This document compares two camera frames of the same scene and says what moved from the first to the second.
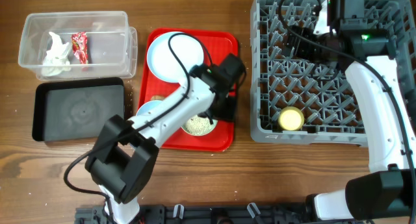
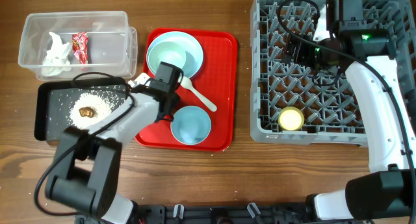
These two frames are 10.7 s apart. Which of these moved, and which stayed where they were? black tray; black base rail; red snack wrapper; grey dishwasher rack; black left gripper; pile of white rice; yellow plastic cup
Moved: black left gripper; pile of white rice
Stayed: grey dishwasher rack; black base rail; red snack wrapper; black tray; yellow plastic cup
